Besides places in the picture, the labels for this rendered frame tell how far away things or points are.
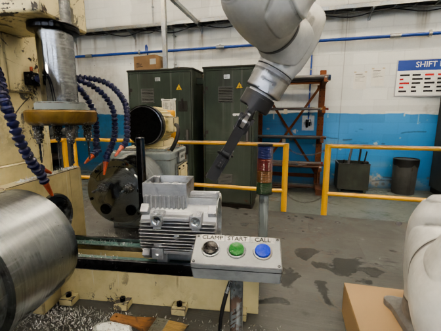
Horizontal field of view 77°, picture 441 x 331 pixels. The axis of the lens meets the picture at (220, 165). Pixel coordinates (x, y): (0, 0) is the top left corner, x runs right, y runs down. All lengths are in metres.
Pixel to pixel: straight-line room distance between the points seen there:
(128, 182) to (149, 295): 0.41
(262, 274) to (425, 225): 0.31
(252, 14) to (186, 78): 3.51
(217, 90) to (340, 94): 2.61
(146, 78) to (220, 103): 1.14
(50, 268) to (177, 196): 0.31
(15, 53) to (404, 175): 5.31
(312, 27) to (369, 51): 5.15
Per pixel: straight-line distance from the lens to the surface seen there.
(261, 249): 0.55
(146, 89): 4.25
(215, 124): 3.83
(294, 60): 0.64
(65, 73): 0.88
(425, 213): 0.64
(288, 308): 0.88
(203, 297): 0.83
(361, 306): 0.78
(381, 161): 5.85
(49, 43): 0.89
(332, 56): 5.71
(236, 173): 3.84
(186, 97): 3.98
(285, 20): 0.54
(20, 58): 1.10
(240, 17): 0.52
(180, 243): 0.75
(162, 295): 0.86
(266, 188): 1.04
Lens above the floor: 1.32
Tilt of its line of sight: 10 degrees down
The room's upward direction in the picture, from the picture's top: straight up
